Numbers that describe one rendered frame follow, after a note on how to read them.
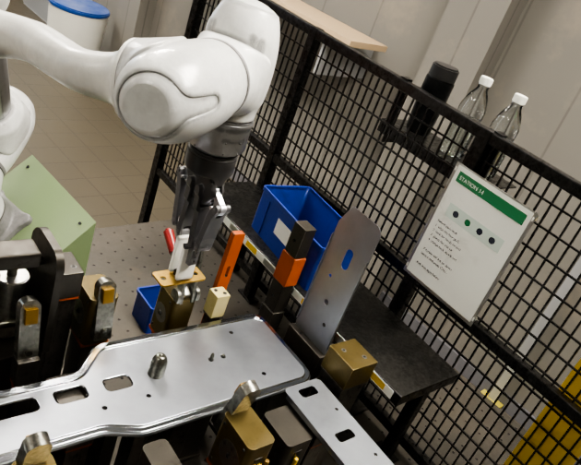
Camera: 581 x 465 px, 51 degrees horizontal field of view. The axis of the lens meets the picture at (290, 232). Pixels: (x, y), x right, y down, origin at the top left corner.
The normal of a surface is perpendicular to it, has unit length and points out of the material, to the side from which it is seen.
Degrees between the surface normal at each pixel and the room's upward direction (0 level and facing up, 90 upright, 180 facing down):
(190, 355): 0
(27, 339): 78
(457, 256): 90
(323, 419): 0
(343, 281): 90
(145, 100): 90
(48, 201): 42
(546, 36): 90
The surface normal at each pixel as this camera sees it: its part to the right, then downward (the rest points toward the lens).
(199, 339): 0.33, -0.83
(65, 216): -0.22, -0.52
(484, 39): -0.70, 0.12
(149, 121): -0.16, 0.41
